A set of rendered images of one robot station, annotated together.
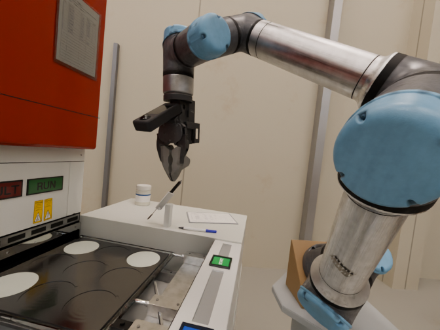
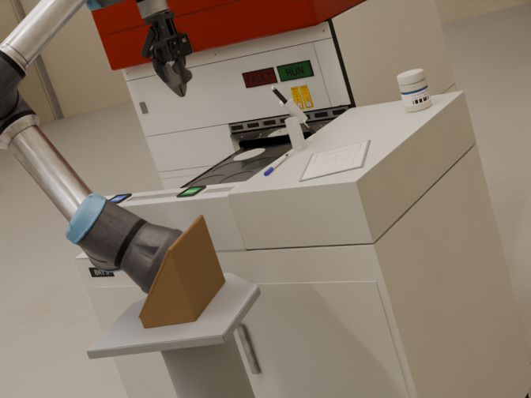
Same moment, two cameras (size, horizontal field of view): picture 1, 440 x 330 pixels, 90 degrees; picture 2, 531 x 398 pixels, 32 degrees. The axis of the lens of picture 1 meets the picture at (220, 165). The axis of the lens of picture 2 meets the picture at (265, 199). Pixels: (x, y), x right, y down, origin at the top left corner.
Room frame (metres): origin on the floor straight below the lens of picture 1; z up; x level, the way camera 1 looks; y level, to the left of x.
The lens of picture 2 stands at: (1.79, -1.86, 1.52)
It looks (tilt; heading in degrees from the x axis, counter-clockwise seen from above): 16 degrees down; 119
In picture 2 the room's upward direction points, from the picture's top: 18 degrees counter-clockwise
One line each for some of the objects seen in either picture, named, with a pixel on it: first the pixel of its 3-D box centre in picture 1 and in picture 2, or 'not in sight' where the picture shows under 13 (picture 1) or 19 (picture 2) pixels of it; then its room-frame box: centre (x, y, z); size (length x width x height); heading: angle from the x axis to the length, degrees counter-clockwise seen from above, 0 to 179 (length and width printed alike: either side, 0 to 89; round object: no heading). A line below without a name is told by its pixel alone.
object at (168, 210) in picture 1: (164, 207); (295, 122); (0.80, 0.19, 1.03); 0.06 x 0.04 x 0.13; 80
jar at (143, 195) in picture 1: (143, 194); (414, 90); (1.07, 0.36, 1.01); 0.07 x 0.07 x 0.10
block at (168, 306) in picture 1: (167, 307); not in sight; (0.48, 0.09, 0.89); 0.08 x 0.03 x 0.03; 80
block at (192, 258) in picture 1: (196, 258); not in sight; (0.72, 0.05, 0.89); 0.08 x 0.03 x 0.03; 80
